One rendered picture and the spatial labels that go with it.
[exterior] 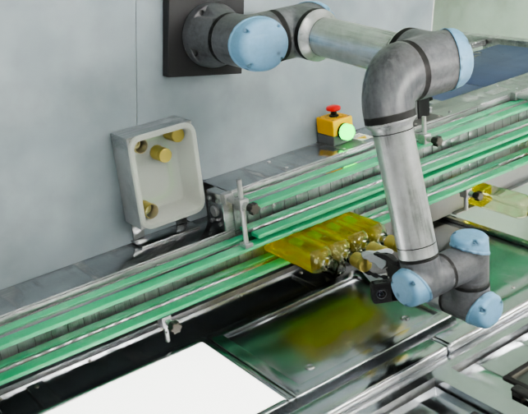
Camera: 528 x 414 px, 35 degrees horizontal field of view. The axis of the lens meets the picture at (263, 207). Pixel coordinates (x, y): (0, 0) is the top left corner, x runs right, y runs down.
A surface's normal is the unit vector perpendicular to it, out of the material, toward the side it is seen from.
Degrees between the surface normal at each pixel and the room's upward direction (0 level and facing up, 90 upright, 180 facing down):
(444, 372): 90
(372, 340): 90
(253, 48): 9
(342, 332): 91
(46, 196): 0
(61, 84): 0
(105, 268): 90
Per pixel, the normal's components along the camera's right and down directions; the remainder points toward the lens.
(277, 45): 0.46, 0.29
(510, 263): -0.11, -0.92
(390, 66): -0.32, -0.32
